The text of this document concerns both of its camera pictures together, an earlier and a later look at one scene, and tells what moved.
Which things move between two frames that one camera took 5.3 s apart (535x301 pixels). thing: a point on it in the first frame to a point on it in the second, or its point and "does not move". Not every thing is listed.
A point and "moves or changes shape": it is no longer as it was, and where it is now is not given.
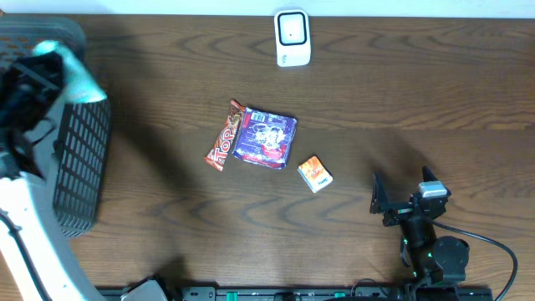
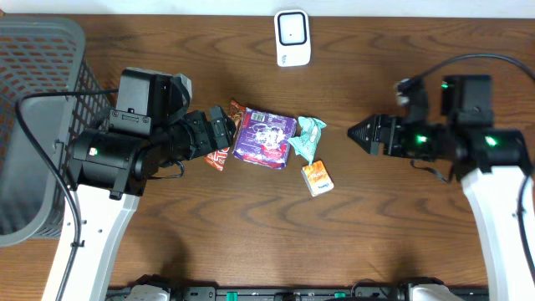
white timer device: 292,38 does not move
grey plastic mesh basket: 72,145 does not move
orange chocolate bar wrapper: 221,150 does not move
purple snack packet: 265,138 does not move
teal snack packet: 78,84 to 305,144
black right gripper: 380,203 to 393,143
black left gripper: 19,97 to 210,134
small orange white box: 315,174 moves or changes shape
